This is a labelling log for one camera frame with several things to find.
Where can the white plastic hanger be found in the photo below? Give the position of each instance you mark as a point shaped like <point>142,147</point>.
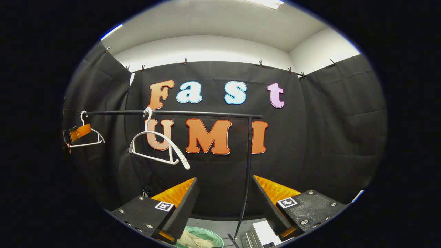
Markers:
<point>181,159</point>
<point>100,136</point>

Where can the black backdrop cloth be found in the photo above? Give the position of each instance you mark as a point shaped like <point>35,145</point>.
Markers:
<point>310,137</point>

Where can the green laundry hamper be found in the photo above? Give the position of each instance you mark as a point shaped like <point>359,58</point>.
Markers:
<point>215,239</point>

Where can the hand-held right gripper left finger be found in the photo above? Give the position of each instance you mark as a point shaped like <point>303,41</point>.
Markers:
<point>184,210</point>

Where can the cream shirt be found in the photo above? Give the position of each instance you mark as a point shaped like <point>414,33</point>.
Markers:
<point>193,239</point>

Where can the ceiling light panel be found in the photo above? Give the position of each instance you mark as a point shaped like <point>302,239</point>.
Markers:
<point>268,3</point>

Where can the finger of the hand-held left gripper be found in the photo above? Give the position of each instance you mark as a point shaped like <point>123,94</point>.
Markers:
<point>82,132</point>

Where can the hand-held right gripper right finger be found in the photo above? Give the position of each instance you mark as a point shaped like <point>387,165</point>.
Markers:
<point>268,210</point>

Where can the black clothes rail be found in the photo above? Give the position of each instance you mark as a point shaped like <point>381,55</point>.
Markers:
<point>206,114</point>

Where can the white cabinet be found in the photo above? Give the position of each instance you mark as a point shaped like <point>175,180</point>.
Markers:
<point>265,234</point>

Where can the row of small black clamps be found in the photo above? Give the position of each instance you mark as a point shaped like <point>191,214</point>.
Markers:
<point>185,61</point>

